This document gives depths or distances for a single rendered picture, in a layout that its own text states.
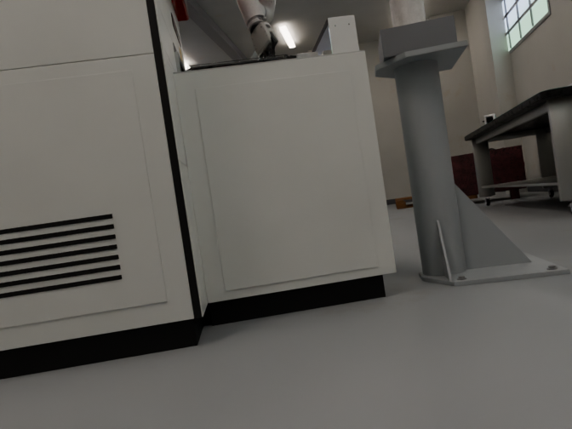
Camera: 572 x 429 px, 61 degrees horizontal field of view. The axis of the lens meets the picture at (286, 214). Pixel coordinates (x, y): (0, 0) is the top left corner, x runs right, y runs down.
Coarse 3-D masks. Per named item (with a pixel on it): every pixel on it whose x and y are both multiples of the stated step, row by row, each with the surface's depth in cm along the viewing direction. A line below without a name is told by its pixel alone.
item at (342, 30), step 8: (344, 16) 164; (352, 16) 164; (336, 24) 163; (344, 24) 164; (352, 24) 164; (336, 32) 163; (344, 32) 164; (352, 32) 164; (336, 40) 163; (344, 40) 164; (352, 40) 164; (336, 48) 163; (344, 48) 164; (352, 48) 164
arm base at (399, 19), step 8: (392, 0) 179; (400, 0) 176; (408, 0) 175; (416, 0) 176; (392, 8) 180; (400, 8) 177; (408, 8) 176; (416, 8) 176; (392, 16) 181; (400, 16) 177; (408, 16) 176; (416, 16) 176; (424, 16) 178; (400, 24) 178; (408, 24) 176
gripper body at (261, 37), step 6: (258, 24) 191; (264, 24) 190; (252, 30) 193; (258, 30) 191; (264, 30) 189; (270, 30) 189; (252, 36) 194; (258, 36) 191; (264, 36) 189; (270, 36) 188; (276, 36) 190; (258, 42) 192; (264, 42) 189; (270, 42) 188; (258, 48) 192; (264, 48) 190; (258, 54) 194
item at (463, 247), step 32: (384, 64) 176; (416, 64) 174; (448, 64) 186; (416, 96) 175; (416, 128) 176; (416, 160) 178; (448, 160) 177; (416, 192) 180; (448, 192) 176; (416, 224) 183; (448, 224) 176; (480, 224) 180; (448, 256) 176; (480, 256) 180; (512, 256) 178
